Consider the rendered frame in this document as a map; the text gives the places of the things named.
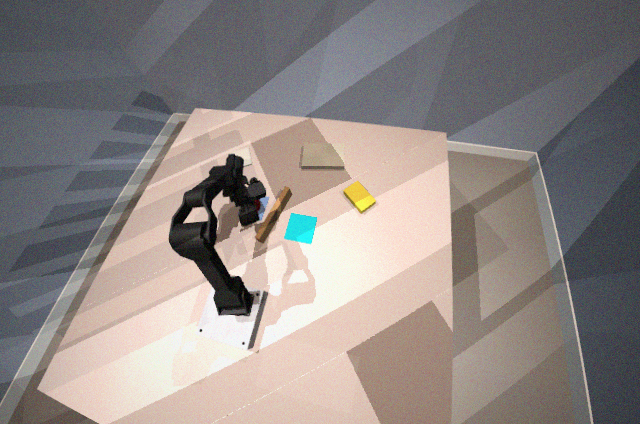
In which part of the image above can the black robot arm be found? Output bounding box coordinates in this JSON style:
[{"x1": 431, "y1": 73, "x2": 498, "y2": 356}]
[{"x1": 169, "y1": 153, "x2": 266, "y2": 316}]

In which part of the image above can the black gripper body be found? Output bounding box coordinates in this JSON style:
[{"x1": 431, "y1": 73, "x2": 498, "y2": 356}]
[{"x1": 230, "y1": 175, "x2": 259, "y2": 227}]

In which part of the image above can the yellow rectangular block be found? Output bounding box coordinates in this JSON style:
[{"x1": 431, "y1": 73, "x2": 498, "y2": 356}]
[{"x1": 343, "y1": 181, "x2": 376, "y2": 214}]

